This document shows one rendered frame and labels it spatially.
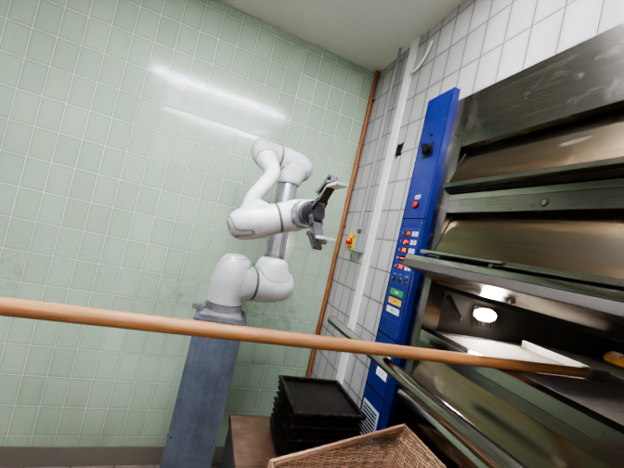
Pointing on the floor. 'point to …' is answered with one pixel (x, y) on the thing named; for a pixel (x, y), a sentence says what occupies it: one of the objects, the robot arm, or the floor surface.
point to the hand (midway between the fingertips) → (334, 211)
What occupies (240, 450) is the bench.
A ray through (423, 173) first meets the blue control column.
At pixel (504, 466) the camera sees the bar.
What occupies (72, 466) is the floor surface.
